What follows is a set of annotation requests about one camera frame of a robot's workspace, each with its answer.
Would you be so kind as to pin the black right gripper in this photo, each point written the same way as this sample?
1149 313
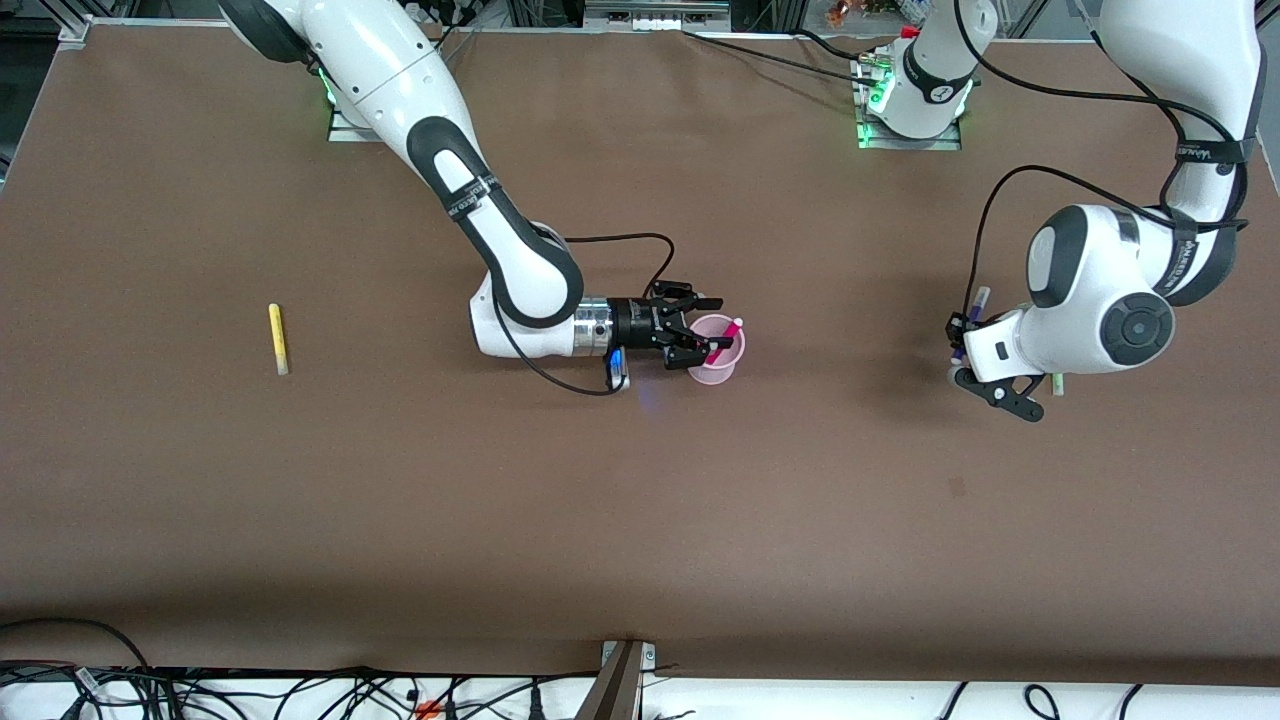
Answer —
634 323

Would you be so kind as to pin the yellow marker pen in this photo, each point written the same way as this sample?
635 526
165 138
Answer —
278 340

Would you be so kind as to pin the pink marker pen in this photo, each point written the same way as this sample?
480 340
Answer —
727 335

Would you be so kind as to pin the purple marker pen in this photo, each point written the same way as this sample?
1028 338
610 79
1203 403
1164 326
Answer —
980 300

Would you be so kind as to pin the brown table cover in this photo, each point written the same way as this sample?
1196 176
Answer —
640 520

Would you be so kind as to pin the white power strip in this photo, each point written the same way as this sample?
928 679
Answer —
655 15

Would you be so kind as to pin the aluminium frame profile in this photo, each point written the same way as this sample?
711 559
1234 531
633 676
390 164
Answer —
75 25

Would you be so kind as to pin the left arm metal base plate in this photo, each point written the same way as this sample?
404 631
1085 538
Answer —
910 143

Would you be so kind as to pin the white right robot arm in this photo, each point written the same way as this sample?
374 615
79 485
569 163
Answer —
380 60

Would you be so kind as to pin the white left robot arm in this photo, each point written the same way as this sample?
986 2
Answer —
1090 290

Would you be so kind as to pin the metal bracket with post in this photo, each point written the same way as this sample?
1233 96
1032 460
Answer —
622 685

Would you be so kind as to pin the translucent pink cup holder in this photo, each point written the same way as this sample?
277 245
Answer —
722 372

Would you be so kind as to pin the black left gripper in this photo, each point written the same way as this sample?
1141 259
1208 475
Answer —
959 327

